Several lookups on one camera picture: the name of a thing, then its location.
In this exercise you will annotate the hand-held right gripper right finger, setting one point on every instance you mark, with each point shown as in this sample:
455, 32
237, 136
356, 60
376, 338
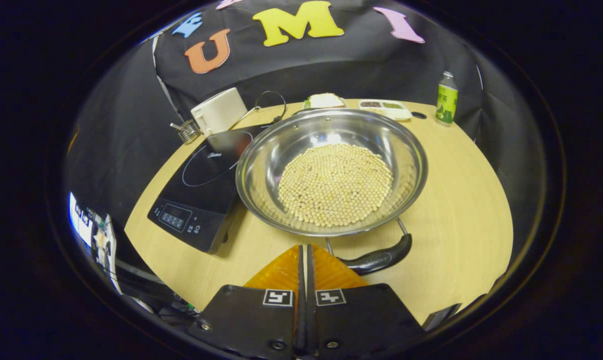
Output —
361, 315

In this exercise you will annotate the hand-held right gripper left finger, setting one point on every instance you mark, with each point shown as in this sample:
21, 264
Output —
251, 320

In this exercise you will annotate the black induction cooktop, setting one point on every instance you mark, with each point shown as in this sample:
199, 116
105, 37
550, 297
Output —
201, 200

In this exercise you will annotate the stainless steel pot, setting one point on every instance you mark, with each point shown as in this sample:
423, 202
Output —
266, 170

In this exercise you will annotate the pile of soybeans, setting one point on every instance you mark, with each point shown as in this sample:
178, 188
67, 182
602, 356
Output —
336, 185

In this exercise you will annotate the white cluttered equipment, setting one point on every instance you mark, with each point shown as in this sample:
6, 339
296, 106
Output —
88, 225

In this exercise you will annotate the white divided dish with beans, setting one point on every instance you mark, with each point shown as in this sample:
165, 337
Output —
386, 108

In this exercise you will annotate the white toaster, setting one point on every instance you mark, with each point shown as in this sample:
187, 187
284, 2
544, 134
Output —
220, 111

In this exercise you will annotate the white sandwich plate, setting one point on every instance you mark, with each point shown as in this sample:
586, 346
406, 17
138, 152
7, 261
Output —
326, 106

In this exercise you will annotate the sandwich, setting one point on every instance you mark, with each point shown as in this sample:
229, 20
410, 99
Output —
325, 100

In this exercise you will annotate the green label drink bottle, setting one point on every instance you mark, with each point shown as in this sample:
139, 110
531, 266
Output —
446, 100

